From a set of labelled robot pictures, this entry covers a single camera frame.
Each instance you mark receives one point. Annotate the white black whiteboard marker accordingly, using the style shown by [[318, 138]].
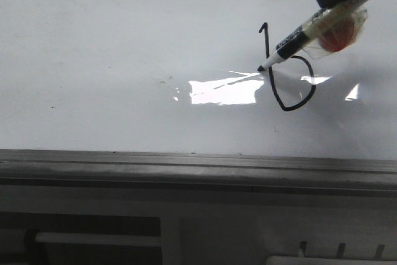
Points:
[[317, 24]]

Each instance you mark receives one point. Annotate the white whiteboard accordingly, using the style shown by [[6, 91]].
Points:
[[181, 76]]

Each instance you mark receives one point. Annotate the grey whiteboard marker tray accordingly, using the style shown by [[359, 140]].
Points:
[[114, 167]]

